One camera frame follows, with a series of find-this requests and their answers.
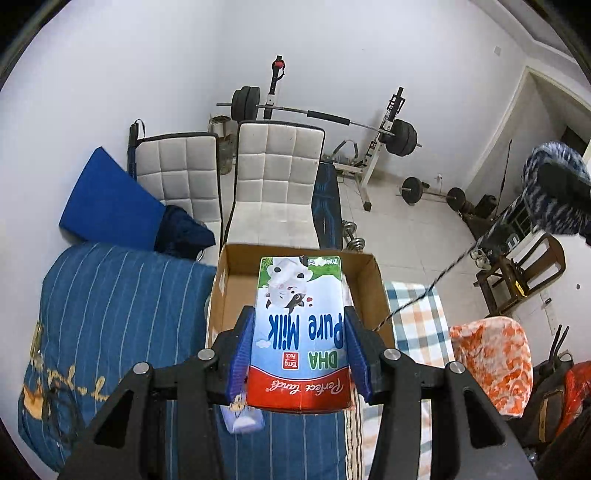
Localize small white blue pouch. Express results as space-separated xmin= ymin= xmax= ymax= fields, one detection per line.
xmin=221 ymin=396 xmax=265 ymax=435

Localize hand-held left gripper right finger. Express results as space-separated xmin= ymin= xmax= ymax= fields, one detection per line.
xmin=344 ymin=305 xmax=539 ymax=480

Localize blue striped quilt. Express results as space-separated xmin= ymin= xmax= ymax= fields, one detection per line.
xmin=17 ymin=242 xmax=352 ymax=480

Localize brown cardboard box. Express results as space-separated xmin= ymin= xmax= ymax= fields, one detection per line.
xmin=203 ymin=242 xmax=398 ymax=366

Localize plaid checked blanket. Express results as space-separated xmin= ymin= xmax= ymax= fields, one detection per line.
xmin=359 ymin=281 xmax=456 ymax=480

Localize blue white milk carton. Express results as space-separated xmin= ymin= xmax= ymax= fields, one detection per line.
xmin=245 ymin=255 xmax=356 ymax=414

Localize brown striped cloth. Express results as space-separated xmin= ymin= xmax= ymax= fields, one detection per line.
xmin=344 ymin=396 xmax=366 ymax=480

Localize blue black bench pad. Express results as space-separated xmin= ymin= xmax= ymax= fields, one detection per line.
xmin=311 ymin=161 xmax=345 ymax=250

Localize red bag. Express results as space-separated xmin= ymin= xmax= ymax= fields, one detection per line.
xmin=553 ymin=364 xmax=591 ymax=440

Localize black blue pole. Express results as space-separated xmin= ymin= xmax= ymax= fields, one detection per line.
xmin=126 ymin=119 xmax=147 ymax=180

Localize long barbell with black plates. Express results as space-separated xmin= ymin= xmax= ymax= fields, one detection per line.
xmin=216 ymin=85 xmax=423 ymax=158

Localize blue foam mat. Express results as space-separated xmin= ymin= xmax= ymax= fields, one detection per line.
xmin=58 ymin=146 xmax=167 ymax=253

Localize orange white patterned cloth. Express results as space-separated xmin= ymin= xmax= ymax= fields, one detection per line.
xmin=448 ymin=316 xmax=535 ymax=419

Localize white shoes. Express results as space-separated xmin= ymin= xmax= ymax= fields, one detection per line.
xmin=470 ymin=246 xmax=494 ymax=271

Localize white padded chair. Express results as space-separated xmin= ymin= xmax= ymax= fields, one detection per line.
xmin=133 ymin=132 xmax=225 ymax=267
xmin=222 ymin=120 xmax=327 ymax=254

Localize short barbell with black plates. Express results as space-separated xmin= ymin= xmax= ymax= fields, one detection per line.
xmin=396 ymin=176 xmax=467 ymax=212

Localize dark blue jacket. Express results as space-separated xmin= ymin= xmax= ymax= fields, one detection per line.
xmin=153 ymin=204 xmax=217 ymax=265

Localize dark wooden chair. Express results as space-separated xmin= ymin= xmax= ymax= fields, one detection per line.
xmin=473 ymin=232 xmax=567 ymax=317

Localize chrome dumbbell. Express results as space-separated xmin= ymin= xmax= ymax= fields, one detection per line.
xmin=341 ymin=220 xmax=368 ymax=253

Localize white weight bench rack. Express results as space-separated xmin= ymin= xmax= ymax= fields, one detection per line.
xmin=264 ymin=55 xmax=408 ymax=212

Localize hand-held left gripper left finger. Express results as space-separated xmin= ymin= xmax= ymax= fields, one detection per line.
xmin=60 ymin=306 xmax=257 ymax=480

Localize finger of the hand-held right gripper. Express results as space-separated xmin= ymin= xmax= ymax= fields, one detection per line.
xmin=538 ymin=161 xmax=591 ymax=246

